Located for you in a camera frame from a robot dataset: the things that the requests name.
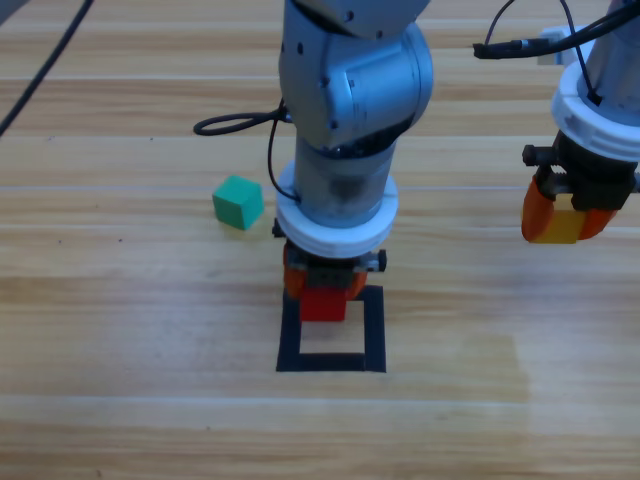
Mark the white wrist mount ring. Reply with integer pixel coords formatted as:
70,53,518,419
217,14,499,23
274,162,401,254

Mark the yellow cube block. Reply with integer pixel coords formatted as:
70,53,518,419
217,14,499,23
530,193,590,245

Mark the red cube block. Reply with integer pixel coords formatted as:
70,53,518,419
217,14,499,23
299,288,348,323

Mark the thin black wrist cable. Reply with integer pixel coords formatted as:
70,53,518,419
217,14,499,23
266,97,304,206
557,0,604,106

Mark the thin dark wire loop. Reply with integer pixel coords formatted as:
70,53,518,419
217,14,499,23
485,0,519,46

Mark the green cube block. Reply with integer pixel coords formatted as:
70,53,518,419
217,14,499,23
211,174,265,232

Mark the black tape square outline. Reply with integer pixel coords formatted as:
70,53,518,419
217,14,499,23
275,284,388,374

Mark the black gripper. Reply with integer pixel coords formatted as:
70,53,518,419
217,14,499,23
521,130,640,245
272,219,389,302

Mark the long black cable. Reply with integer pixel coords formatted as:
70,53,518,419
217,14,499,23
0,0,95,137

